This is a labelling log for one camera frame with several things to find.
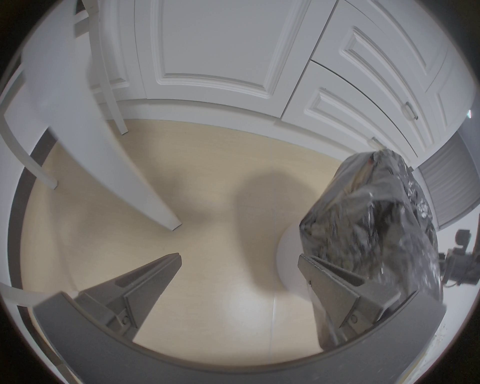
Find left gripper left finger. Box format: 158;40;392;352
74;253;183;343

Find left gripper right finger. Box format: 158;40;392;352
298;254;402;339

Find black plastic bag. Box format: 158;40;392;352
299;148;443;346

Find white trash bin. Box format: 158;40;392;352
275;221;319;304

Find white chair grey cushions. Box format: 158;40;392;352
0;0;183;319

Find white wardrobe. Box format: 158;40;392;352
90;0;477;169

